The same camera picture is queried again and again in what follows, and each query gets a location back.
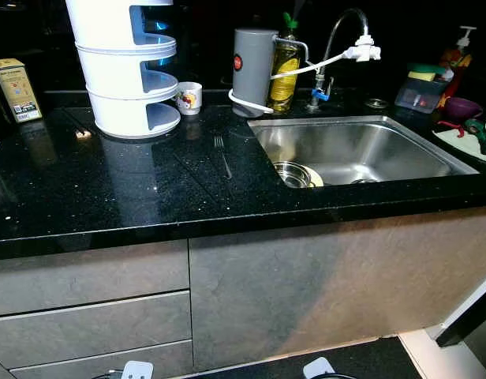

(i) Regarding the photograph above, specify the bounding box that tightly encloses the green kitchen tool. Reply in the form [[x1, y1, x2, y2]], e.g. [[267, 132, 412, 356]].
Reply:
[[463, 118, 486, 156]]

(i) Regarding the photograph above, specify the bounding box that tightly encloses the red kitchen tool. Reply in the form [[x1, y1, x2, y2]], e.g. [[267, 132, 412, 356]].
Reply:
[[436, 118, 465, 132]]

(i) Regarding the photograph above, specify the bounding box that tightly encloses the pale green cutting board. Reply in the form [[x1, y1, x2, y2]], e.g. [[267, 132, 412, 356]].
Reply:
[[432, 118, 486, 165]]

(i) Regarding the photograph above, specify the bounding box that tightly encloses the purple plastic bowl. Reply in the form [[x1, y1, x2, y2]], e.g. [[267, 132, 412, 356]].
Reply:
[[441, 96, 484, 122]]

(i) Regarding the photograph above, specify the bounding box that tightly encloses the clear plastic container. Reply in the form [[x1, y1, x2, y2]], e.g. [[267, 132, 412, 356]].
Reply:
[[394, 75, 448, 114]]

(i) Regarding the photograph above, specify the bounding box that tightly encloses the red pump soap bottle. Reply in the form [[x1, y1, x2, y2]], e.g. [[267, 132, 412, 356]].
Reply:
[[439, 26, 477, 100]]

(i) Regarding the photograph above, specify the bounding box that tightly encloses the stainless steel sink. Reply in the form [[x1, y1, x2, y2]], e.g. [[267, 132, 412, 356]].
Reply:
[[246, 114, 481, 190]]

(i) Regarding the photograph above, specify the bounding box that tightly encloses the yellow green sponge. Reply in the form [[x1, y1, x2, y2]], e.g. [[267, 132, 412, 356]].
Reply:
[[406, 63, 454, 83]]

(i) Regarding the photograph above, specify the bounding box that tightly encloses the pale yellow plate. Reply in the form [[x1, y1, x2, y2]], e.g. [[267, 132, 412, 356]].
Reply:
[[301, 163, 326, 189]]

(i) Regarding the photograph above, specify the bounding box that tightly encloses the grey stone-look cabinet door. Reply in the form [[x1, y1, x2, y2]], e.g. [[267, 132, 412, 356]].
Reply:
[[187, 206, 486, 373]]

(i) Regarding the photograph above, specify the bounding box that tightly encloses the white faucet diverter head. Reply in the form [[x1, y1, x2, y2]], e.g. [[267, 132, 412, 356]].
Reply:
[[343, 35, 383, 63]]

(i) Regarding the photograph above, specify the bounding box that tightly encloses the chrome faucet with blue valve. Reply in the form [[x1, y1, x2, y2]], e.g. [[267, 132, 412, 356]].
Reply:
[[307, 8, 371, 112]]

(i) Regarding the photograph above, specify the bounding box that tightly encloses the steel bowl on yellow plate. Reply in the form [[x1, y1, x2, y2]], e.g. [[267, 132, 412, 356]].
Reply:
[[271, 160, 314, 190]]

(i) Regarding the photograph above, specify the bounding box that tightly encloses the yellow cooking oil bottle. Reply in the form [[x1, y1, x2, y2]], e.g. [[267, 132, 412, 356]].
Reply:
[[268, 11, 304, 112]]

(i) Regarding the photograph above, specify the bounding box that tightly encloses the grey cylindrical water filter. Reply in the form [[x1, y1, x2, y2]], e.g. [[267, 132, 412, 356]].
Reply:
[[230, 28, 280, 118]]

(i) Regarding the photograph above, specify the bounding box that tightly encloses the silver metal fork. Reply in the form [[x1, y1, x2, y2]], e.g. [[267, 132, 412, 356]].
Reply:
[[213, 133, 234, 180]]

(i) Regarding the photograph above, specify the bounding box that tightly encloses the white cartoon print mug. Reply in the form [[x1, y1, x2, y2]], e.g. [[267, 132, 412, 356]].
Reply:
[[174, 81, 204, 117]]

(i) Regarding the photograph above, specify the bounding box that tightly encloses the white tiered plastic rack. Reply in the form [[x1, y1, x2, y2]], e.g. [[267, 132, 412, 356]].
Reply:
[[65, 0, 181, 141]]

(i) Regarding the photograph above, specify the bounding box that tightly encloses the grey stone-look drawer front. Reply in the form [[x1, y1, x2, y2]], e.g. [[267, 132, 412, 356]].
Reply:
[[8, 340, 195, 379], [0, 240, 191, 317], [0, 291, 193, 369]]

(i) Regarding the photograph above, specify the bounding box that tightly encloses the yellow printed carton box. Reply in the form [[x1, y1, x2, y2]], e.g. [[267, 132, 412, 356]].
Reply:
[[0, 58, 44, 125]]

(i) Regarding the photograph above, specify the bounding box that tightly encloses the white filter hose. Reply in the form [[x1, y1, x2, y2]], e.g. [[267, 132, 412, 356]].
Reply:
[[228, 49, 356, 114]]

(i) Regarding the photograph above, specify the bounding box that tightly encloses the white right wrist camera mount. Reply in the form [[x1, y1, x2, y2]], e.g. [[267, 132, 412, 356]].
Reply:
[[303, 357, 337, 379]]

